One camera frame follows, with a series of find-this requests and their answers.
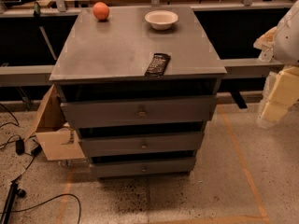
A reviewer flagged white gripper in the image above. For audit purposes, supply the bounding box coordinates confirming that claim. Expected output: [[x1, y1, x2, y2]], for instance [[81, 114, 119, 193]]
[[253, 27, 299, 129]]

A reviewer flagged orange fruit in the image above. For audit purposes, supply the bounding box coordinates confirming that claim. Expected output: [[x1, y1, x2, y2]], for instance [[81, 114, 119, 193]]
[[93, 2, 109, 21]]

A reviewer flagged cardboard box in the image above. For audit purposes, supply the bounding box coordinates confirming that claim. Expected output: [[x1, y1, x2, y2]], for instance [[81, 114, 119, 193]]
[[24, 86, 84, 161]]

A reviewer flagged dark chocolate rxbar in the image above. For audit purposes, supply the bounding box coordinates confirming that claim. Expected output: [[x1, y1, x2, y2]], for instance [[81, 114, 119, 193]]
[[145, 53, 171, 77]]

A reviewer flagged black stand leg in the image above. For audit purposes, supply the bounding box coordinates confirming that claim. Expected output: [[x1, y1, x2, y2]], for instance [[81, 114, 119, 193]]
[[0, 181, 26, 224]]

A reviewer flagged grey drawer cabinet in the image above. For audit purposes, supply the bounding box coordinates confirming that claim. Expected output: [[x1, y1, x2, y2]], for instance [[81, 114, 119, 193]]
[[50, 7, 226, 178]]

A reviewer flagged white bowl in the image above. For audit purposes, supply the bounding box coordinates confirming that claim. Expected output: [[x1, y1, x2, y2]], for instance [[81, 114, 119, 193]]
[[145, 10, 178, 31]]

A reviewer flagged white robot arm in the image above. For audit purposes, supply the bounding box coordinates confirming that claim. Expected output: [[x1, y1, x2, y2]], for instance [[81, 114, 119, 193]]
[[253, 1, 299, 128]]

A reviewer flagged black power adapter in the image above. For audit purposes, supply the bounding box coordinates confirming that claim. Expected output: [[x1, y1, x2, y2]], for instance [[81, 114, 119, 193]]
[[16, 138, 25, 155]]

